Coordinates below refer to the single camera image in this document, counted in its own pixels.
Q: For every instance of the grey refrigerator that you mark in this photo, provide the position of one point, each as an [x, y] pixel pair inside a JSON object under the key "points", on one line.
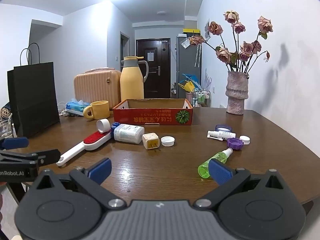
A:
{"points": [[186, 62]]}

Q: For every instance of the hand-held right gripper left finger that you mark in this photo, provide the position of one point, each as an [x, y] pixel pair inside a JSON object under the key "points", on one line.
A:
{"points": [[101, 171]]}

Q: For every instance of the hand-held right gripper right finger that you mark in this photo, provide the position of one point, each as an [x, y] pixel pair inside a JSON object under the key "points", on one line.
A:
{"points": [[220, 172]]}

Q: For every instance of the smooth white cap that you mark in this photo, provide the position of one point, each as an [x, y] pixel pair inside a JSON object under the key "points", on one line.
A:
{"points": [[103, 126]]}

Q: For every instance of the yellow box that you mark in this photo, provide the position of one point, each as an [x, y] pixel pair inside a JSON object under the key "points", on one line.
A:
{"points": [[191, 30]]}

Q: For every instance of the pink ribbed suitcase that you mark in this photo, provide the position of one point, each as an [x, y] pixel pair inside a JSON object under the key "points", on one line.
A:
{"points": [[97, 87]]}

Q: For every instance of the dark brown door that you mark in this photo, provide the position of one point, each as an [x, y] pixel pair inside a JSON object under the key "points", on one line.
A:
{"points": [[156, 80]]}

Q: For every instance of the red and white lint brush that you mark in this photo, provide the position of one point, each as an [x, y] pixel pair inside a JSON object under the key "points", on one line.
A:
{"points": [[95, 138]]}

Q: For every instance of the blue translucent lid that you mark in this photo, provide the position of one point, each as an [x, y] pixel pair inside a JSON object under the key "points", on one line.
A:
{"points": [[223, 128]]}

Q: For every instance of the blue ridged cap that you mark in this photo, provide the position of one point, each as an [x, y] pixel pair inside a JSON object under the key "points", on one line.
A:
{"points": [[127, 133]]}

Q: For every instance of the yellow watering can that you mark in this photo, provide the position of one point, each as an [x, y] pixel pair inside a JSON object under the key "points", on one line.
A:
{"points": [[188, 86]]}

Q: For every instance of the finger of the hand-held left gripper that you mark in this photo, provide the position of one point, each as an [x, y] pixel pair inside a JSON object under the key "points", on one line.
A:
{"points": [[48, 157], [15, 143]]}

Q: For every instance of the yellow thermos jug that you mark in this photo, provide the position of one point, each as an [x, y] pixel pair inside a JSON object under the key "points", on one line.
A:
{"points": [[131, 82]]}

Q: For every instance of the blue tissue pack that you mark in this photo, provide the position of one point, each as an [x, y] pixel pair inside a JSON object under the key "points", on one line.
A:
{"points": [[75, 106]]}

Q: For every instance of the beige charger plug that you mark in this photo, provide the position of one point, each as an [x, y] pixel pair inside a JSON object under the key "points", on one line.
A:
{"points": [[150, 140]]}

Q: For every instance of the blue plastic rack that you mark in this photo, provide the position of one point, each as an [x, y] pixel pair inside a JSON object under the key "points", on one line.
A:
{"points": [[192, 77]]}

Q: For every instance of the pink ceramic vase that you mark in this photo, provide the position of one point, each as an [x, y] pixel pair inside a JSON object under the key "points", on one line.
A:
{"points": [[236, 92]]}

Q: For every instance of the white folded umbrella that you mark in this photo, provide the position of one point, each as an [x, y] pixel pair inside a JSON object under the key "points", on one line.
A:
{"points": [[198, 55]]}

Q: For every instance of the purple lid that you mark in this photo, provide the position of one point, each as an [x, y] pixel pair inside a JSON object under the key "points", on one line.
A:
{"points": [[235, 143]]}

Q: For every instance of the green spray bottle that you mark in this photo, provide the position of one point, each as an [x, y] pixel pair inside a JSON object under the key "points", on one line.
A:
{"points": [[205, 168]]}

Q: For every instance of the yellow mug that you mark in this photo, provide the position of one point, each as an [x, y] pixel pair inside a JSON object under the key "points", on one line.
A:
{"points": [[100, 110]]}

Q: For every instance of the pink flower pot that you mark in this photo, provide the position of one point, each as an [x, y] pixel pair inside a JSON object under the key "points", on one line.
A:
{"points": [[189, 96]]}

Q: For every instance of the dried rose bouquet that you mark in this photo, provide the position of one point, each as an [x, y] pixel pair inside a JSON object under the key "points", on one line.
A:
{"points": [[246, 47]]}

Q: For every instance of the wicker ball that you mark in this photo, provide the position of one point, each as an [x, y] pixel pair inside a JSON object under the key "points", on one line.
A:
{"points": [[5, 111]]}

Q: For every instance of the purple flower wall decal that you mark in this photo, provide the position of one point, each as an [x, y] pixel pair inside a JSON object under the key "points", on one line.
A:
{"points": [[207, 80]]}

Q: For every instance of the white ribbed bottle cap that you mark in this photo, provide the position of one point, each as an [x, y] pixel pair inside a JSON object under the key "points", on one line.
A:
{"points": [[167, 141], [245, 140]]}

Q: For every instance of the red cardboard box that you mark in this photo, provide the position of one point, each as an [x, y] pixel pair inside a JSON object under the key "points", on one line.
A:
{"points": [[150, 118]]}

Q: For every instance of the clear plastic bag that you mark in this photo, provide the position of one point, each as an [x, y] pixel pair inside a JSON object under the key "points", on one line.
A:
{"points": [[185, 42]]}

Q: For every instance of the white paper notice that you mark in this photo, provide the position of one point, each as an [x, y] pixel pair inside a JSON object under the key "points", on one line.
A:
{"points": [[150, 56]]}

